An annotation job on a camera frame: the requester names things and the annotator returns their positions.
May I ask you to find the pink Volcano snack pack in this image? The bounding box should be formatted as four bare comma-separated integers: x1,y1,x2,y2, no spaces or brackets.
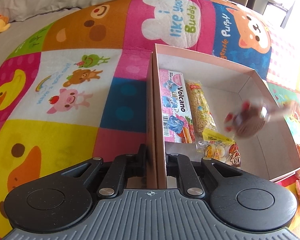
159,69,195,144

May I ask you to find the yellow cartoon snack packet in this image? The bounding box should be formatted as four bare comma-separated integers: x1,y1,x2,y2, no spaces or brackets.
202,128,241,167

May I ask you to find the sesame stick snack packet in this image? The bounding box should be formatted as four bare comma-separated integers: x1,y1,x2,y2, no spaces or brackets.
185,79,217,153

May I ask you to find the brown red snack packet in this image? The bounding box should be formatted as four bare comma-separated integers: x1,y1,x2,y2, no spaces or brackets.
224,98,298,138

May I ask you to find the pink cardboard box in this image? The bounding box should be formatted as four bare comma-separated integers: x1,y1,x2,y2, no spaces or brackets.
146,44,300,189

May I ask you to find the colourful cartoon play mat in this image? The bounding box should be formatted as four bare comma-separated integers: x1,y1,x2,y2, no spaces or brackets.
0,0,300,239

